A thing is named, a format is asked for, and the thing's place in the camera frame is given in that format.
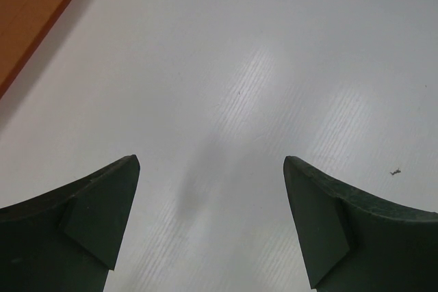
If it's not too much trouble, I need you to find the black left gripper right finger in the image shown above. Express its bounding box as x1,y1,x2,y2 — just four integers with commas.
283,156,437,291

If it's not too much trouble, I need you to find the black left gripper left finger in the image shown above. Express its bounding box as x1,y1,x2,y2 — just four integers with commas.
1,155,140,291

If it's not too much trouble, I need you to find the orange plastic basket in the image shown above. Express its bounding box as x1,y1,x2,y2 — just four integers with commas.
1,0,71,95

